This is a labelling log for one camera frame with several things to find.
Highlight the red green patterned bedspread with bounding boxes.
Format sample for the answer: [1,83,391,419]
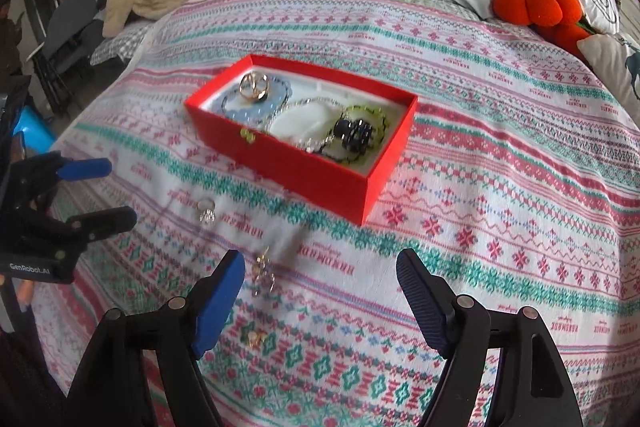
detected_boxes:
[20,0,640,427]

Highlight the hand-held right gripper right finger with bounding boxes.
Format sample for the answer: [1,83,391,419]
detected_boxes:
[396,248,583,427]

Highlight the clear bead bracelet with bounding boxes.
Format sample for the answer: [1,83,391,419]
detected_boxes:
[267,96,352,154]

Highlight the small gold dangle earrings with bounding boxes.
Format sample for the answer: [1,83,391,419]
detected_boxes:
[251,249,277,298]

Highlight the blue plastic object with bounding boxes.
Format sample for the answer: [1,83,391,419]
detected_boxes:
[14,106,57,154]

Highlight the black hair claw clip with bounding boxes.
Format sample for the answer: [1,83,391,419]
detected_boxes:
[334,117,374,154]

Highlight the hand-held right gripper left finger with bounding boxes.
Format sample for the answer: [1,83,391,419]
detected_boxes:
[65,249,247,427]

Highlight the silver gem ring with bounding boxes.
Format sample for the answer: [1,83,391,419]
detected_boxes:
[196,199,219,223]

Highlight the person's left hand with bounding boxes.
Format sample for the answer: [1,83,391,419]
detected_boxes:
[0,274,37,315]

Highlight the pale blue bead bracelet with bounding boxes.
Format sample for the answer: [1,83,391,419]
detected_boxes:
[219,74,294,134]

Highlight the red cardboard box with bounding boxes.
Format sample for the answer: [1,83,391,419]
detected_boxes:
[184,54,419,227]

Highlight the dark grey chair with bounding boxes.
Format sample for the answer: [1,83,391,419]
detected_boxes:
[30,0,104,118]

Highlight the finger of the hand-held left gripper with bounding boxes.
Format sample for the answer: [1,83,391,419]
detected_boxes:
[30,207,138,254]
[7,151,113,212]

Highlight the grey checked sheet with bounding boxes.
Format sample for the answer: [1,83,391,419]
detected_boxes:
[90,22,152,66]

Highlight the white deer print pillow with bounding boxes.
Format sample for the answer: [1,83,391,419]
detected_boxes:
[577,32,640,118]

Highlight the green bead bracelet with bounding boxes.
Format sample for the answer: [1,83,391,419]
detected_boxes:
[320,104,392,166]

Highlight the gold double ring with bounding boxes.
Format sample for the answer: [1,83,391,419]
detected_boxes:
[238,71,271,102]

